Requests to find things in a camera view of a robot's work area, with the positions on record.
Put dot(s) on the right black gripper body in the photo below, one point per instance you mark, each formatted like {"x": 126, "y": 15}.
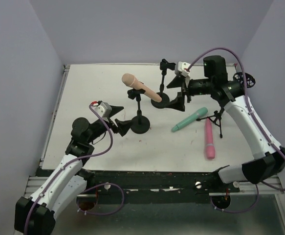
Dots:
{"x": 186, "y": 88}

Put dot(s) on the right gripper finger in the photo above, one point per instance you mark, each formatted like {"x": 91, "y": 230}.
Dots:
{"x": 176, "y": 82}
{"x": 178, "y": 103}

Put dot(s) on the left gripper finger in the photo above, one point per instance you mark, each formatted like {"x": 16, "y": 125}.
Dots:
{"x": 115, "y": 110}
{"x": 123, "y": 126}

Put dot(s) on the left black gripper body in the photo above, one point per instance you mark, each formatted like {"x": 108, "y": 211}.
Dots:
{"x": 111, "y": 121}

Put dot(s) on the teal toy microphone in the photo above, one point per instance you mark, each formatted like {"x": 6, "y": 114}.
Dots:
{"x": 190, "y": 119}

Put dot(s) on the beige toy microphone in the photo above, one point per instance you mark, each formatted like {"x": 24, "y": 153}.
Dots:
{"x": 131, "y": 81}

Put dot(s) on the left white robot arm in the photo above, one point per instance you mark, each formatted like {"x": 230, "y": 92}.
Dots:
{"x": 37, "y": 214}

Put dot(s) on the pink toy microphone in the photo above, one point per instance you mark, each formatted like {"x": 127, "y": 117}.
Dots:
{"x": 210, "y": 151}

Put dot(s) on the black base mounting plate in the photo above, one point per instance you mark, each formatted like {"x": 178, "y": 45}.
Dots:
{"x": 152, "y": 187}

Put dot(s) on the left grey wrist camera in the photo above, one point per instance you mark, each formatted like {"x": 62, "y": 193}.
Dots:
{"x": 103, "y": 109}

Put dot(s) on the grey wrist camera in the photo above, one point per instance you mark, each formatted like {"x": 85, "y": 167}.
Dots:
{"x": 182, "y": 69}
{"x": 103, "y": 109}

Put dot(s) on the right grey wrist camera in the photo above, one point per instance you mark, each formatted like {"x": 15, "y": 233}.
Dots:
{"x": 182, "y": 69}

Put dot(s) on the aluminium frame rail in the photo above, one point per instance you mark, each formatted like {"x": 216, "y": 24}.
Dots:
{"x": 39, "y": 164}

